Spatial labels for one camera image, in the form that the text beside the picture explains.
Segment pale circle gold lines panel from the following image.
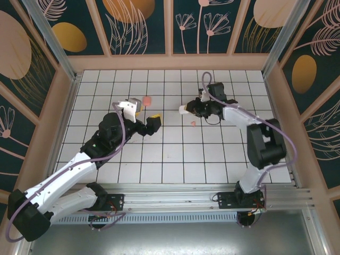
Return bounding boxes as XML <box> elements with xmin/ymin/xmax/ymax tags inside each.
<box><xmin>0</xmin><ymin>0</ymin><xmax>58</xmax><ymax>117</ymax></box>
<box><xmin>233</xmin><ymin>0</ymin><xmax>302</xmax><ymax>54</ymax></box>

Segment grey metal base sheet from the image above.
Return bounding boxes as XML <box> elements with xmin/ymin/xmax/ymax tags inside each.
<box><xmin>15</xmin><ymin>209</ymin><xmax>327</xmax><ymax>255</ymax></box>

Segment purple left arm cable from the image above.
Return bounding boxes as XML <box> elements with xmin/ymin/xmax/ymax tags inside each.
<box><xmin>5</xmin><ymin>102</ymin><xmax>129</xmax><ymax>243</ymax></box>

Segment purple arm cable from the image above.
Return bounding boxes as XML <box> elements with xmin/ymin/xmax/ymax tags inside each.
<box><xmin>5</xmin><ymin>102</ymin><xmax>129</xmax><ymax>243</ymax></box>
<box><xmin>201</xmin><ymin>71</ymin><xmax>298</xmax><ymax>214</ymax></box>

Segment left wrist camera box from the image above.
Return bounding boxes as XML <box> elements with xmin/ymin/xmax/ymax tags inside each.
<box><xmin>116</xmin><ymin>97</ymin><xmax>146</xmax><ymax>123</ymax></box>

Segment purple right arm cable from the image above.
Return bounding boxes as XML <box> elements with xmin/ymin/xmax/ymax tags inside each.
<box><xmin>201</xmin><ymin>71</ymin><xmax>298</xmax><ymax>214</ymax></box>

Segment pink flowers wall panel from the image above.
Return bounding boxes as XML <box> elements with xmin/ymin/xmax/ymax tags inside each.
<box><xmin>172</xmin><ymin>0</ymin><xmax>249</xmax><ymax>55</ymax></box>

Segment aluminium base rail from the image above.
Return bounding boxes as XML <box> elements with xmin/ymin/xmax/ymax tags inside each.
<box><xmin>25</xmin><ymin>183</ymin><xmax>316</xmax><ymax>213</ymax></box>

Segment small wired circuit board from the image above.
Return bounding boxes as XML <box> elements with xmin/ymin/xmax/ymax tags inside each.
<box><xmin>87</xmin><ymin>211</ymin><xmax>115</xmax><ymax>232</ymax></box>
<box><xmin>237</xmin><ymin>207</ymin><xmax>266</xmax><ymax>228</ymax></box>

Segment slotted grey cable duct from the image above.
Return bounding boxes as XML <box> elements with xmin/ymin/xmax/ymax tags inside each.
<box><xmin>57</xmin><ymin>213</ymin><xmax>240</xmax><ymax>224</ymax></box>

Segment orange oval leaf wall panel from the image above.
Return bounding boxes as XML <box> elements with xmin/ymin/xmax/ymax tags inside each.
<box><xmin>280</xmin><ymin>0</ymin><xmax>340</xmax><ymax>115</ymax></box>

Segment aluminium corner post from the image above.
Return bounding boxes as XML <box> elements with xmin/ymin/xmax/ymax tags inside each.
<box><xmin>261</xmin><ymin>0</ymin><xmax>310</xmax><ymax>78</ymax></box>
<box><xmin>22</xmin><ymin>0</ymin><xmax>80</xmax><ymax>82</ymax></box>

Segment orange oval feather wall panel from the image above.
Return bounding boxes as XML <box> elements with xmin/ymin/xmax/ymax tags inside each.
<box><xmin>34</xmin><ymin>0</ymin><xmax>111</xmax><ymax>56</ymax></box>

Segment single pink flower wall panel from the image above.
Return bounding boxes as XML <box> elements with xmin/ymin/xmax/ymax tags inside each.
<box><xmin>0</xmin><ymin>82</ymin><xmax>38</xmax><ymax>192</ymax></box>

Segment orange circle leaves wall panel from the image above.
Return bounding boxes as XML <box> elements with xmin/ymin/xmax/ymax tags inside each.
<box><xmin>95</xmin><ymin>0</ymin><xmax>167</xmax><ymax>56</ymax></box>

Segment leaf outline wall panel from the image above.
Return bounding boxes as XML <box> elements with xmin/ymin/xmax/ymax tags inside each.
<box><xmin>302</xmin><ymin>98</ymin><xmax>340</xmax><ymax>191</ymax></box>

